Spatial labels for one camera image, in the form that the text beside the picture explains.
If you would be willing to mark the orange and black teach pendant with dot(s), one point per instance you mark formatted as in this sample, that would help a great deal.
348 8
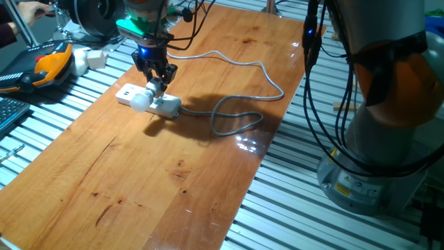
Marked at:
52 66

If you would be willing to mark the brown wooden board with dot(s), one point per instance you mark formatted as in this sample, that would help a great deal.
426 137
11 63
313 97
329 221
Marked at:
156 173

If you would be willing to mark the black keyboard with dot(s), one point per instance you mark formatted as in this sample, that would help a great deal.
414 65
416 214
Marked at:
10 111

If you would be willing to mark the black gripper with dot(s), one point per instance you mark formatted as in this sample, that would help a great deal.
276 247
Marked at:
151 57

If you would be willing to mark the white plug adapter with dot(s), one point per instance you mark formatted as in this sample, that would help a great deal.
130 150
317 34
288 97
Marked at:
140 102

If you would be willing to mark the beige wooden cube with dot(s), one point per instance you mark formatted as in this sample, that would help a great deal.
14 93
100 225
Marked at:
96 59

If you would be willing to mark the small wooden piece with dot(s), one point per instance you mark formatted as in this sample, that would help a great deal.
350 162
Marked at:
345 106

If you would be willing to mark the white power strip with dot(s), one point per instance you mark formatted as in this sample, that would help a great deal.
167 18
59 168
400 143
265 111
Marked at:
170 107

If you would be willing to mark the person's dark sleeved forearm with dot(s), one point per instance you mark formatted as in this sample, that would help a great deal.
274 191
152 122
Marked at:
7 33

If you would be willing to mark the blue plastic bag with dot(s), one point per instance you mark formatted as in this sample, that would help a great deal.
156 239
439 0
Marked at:
435 25

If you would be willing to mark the white rounded object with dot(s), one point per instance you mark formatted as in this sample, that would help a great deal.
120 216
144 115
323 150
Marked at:
80 62

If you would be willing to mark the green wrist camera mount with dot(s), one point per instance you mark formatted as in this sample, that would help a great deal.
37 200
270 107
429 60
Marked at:
132 27

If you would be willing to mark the black filament spool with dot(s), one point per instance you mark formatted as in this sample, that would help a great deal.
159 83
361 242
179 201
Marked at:
86 17

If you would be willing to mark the person's hand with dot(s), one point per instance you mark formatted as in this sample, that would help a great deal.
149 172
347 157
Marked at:
33 12

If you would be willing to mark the small metal screwdriver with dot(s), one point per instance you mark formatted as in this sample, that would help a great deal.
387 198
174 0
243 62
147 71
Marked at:
12 152

